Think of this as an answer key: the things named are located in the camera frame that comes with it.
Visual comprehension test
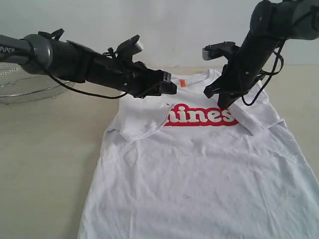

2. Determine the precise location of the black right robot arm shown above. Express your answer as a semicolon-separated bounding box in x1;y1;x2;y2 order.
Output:
202;0;319;110

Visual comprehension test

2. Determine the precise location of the white t-shirt red logo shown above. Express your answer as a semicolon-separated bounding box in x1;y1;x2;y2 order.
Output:
77;70;319;239

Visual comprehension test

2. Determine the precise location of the metal wire mesh basket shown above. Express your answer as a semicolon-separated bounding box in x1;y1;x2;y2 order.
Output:
0;62;67;105

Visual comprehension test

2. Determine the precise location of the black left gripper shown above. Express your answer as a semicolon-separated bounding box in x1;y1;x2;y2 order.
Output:
117;60;177;98

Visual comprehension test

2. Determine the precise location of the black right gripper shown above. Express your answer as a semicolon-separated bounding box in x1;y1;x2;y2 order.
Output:
203;59;263;108

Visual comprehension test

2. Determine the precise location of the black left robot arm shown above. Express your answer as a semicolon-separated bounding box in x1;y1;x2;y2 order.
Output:
0;28;177;99

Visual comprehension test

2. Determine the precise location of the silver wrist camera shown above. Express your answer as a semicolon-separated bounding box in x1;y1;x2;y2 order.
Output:
202;41;240;62
104;34;143;62

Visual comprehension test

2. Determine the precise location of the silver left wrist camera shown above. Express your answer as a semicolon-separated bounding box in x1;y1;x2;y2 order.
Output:
104;34;143;62

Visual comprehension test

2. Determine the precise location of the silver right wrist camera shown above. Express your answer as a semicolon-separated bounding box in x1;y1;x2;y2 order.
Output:
202;41;240;62

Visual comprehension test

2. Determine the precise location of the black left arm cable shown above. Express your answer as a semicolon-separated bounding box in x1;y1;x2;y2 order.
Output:
47;73;129;99

